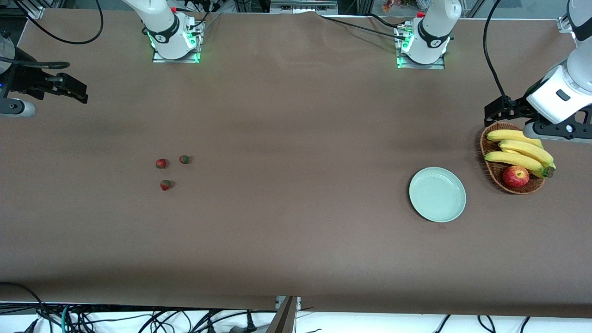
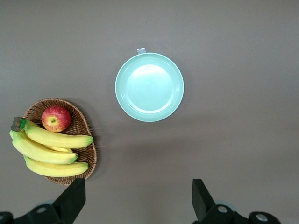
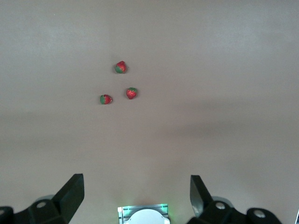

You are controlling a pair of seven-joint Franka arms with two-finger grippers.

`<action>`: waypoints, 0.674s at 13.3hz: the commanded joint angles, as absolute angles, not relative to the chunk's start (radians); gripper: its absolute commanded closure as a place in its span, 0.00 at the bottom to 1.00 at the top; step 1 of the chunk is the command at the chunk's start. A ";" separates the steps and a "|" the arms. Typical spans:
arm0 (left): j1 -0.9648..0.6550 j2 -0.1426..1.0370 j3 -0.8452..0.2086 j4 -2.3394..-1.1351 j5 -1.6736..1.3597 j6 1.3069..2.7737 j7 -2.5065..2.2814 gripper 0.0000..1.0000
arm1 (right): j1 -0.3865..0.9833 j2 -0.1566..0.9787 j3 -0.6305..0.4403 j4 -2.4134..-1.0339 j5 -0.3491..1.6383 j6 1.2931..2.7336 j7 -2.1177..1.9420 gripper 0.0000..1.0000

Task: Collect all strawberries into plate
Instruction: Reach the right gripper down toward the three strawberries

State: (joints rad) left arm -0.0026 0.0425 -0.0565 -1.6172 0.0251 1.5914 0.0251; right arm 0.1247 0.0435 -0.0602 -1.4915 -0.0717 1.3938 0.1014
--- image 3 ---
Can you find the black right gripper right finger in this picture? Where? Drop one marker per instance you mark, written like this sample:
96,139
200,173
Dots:
201,203

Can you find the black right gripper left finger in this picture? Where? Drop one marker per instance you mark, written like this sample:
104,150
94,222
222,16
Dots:
67,200

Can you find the red green toy strawberry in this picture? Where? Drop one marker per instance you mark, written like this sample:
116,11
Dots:
121,67
106,99
131,93

